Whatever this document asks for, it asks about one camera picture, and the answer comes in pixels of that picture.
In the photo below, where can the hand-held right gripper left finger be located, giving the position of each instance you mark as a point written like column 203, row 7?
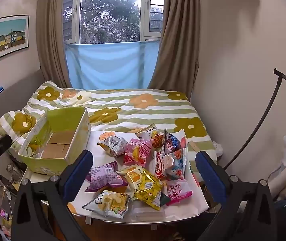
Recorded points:
column 81, row 168

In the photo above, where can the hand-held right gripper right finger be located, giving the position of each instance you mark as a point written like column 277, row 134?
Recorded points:
column 206, row 170

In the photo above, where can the purple snack packet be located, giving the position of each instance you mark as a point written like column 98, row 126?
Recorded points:
column 105, row 177

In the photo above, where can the green cardboard box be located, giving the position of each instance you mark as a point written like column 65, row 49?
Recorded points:
column 57, row 143

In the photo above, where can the potato chip packet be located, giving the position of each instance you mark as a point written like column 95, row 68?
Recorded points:
column 111, row 200

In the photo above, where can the orange white cake packet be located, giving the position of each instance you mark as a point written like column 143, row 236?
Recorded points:
column 132, row 175

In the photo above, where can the gold foil snack packet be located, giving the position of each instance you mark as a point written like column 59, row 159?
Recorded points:
column 149, row 188

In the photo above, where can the clear wafer packet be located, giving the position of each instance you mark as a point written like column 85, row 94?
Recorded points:
column 148, row 213

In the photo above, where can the floral striped pillow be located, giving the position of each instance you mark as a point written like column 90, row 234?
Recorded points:
column 17, row 125

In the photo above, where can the glass jar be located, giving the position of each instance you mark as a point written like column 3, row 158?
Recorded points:
column 14, row 172

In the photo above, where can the white crumpled cloth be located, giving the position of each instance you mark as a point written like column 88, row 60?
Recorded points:
column 217, row 147

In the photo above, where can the white fruit print tablecloth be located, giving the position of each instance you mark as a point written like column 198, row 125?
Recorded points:
column 200, row 200

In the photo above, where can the pink white snack packet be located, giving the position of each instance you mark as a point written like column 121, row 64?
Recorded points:
column 179, row 190

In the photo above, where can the red white snack packet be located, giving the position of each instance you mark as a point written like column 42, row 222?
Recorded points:
column 169, row 167

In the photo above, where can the silver snack packet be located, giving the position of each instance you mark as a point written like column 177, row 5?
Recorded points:
column 114, row 146

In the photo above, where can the grey headboard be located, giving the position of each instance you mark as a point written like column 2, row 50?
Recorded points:
column 10, row 98

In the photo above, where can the dark blue red packet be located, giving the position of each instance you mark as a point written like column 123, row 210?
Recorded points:
column 171, row 143

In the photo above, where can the red orange snack packet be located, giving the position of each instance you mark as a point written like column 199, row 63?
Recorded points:
column 158, row 140

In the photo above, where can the black curved lamp stand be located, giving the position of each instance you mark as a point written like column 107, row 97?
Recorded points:
column 265, row 130

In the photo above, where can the white brown snack packet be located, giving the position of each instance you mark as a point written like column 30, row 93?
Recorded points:
column 145, row 131

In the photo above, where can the floral striped blanket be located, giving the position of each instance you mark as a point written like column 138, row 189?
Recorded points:
column 143, row 108

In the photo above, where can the blue cloth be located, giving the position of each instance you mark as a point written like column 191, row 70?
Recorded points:
column 111, row 65

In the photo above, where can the brown curtain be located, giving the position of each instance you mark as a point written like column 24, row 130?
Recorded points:
column 51, row 35
column 179, row 37

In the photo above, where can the window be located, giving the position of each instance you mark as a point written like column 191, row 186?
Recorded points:
column 112, row 10

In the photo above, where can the framed wall poster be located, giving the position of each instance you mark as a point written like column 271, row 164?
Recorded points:
column 6, row 39

